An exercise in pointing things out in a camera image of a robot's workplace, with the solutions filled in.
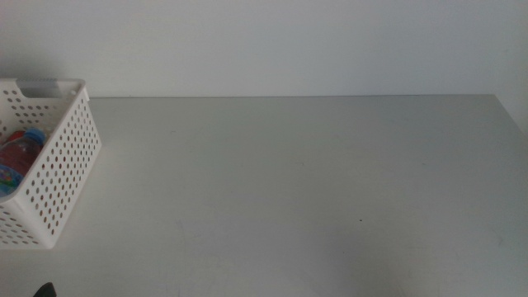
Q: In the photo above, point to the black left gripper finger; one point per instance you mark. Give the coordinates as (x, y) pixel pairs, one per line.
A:
(46, 290)

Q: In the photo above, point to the white perforated plastic basket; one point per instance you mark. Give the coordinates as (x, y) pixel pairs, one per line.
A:
(62, 173)

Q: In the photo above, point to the clear water bottle blue cap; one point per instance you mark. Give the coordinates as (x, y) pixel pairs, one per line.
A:
(22, 154)

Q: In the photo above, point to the red cola can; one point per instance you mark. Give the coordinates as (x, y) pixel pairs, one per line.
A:
(14, 136)

